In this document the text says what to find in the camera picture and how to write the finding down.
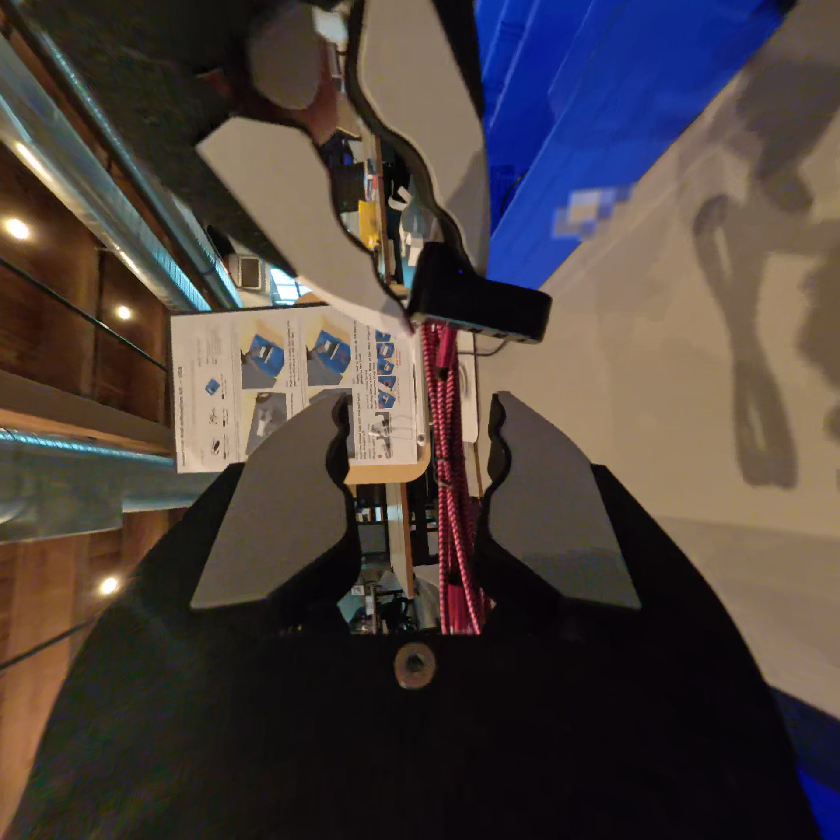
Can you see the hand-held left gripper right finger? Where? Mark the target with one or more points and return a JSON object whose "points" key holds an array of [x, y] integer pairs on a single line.
{"points": [[564, 525]]}

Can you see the yellow plastic bin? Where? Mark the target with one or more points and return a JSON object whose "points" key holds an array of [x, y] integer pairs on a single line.
{"points": [[369, 223]]}

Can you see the white board stand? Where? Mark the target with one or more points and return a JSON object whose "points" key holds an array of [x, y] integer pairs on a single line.
{"points": [[469, 394]]}

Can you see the wooden display board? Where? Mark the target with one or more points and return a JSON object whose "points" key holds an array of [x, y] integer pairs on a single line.
{"points": [[387, 471]]}

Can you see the silver air duct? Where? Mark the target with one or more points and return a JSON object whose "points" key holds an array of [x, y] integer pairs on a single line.
{"points": [[65, 479]]}

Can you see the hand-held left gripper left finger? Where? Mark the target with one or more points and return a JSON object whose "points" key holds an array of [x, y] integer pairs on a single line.
{"points": [[269, 525]]}

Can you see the printed instruction sheet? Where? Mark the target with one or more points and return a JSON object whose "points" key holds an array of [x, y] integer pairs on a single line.
{"points": [[229, 367]]}

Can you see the black usb hub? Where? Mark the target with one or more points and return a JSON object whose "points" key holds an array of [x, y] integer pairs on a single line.
{"points": [[485, 302]]}

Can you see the metal ceiling pipe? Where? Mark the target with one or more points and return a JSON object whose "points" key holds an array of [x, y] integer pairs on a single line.
{"points": [[98, 184]]}

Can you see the blue plastic bin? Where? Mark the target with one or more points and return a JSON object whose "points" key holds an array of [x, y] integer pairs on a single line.
{"points": [[820, 787], [623, 98]]}

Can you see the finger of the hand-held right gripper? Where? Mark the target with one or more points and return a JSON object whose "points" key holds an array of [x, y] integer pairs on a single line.
{"points": [[282, 197], [420, 79]]}

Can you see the thin black rail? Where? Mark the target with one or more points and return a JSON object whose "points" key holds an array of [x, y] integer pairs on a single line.
{"points": [[85, 315]]}

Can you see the square wall vent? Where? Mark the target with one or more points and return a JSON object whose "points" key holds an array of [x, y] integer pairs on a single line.
{"points": [[248, 272]]}

